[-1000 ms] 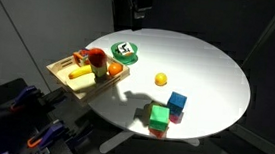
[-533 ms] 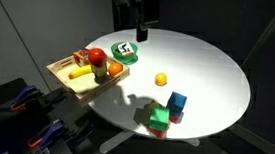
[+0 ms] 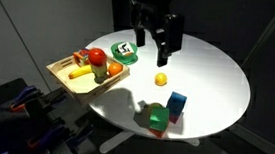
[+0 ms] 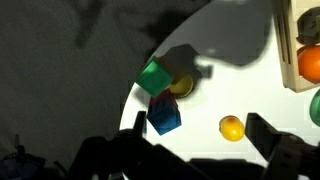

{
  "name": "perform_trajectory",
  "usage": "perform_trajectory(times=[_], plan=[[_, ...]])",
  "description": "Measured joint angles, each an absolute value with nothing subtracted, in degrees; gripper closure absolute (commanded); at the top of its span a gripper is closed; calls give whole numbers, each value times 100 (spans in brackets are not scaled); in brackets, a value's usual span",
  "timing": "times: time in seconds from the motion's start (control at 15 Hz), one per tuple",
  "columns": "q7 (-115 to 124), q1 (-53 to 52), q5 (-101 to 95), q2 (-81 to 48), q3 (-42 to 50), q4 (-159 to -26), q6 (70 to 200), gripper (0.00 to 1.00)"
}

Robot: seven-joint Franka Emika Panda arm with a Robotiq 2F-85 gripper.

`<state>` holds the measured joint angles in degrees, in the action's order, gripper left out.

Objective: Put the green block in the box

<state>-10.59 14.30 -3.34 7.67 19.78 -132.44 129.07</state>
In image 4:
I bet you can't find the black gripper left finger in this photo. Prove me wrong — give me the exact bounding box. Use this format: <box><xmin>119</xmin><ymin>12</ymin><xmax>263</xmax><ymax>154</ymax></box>
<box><xmin>133</xmin><ymin>111</ymin><xmax>146</xmax><ymax>136</ymax></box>

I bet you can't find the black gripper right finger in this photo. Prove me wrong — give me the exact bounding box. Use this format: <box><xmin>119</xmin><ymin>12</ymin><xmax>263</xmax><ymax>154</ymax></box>
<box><xmin>245</xmin><ymin>113</ymin><xmax>281</xmax><ymax>160</ymax></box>

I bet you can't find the green cube block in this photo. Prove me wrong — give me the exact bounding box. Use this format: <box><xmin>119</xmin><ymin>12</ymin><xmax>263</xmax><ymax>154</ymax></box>
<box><xmin>135</xmin><ymin>56</ymin><xmax>173</xmax><ymax>98</ymax></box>

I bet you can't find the blue cube block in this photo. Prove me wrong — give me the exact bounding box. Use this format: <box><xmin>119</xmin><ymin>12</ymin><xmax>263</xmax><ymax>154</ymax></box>
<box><xmin>147</xmin><ymin>99</ymin><xmax>182</xmax><ymax>135</ymax></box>

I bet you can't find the pink flat block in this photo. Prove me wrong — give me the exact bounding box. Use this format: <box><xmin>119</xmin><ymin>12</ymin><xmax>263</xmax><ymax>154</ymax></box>
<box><xmin>149</xmin><ymin>89</ymin><xmax>175</xmax><ymax>104</ymax></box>

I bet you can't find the wooden tray box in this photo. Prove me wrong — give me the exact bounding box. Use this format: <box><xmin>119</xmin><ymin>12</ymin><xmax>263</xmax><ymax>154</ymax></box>
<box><xmin>271</xmin><ymin>0</ymin><xmax>320</xmax><ymax>92</ymax></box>

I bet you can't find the yellow-orange ball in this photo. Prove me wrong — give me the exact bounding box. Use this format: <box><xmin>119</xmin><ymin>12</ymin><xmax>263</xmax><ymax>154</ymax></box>
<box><xmin>219</xmin><ymin>116</ymin><xmax>245</xmax><ymax>142</ymax></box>

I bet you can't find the green bowl with saucer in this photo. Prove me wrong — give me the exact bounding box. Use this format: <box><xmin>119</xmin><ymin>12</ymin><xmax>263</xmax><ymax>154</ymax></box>
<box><xmin>309</xmin><ymin>89</ymin><xmax>320</xmax><ymax>127</ymax></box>

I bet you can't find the yellow ball near blocks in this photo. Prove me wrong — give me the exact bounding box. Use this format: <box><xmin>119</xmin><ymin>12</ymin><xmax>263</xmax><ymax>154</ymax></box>
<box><xmin>169</xmin><ymin>74</ymin><xmax>193</xmax><ymax>97</ymax></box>

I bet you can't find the orange fruit toy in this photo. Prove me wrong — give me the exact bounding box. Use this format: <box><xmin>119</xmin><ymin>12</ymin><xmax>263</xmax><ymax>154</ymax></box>
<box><xmin>298</xmin><ymin>45</ymin><xmax>320</xmax><ymax>82</ymax></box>

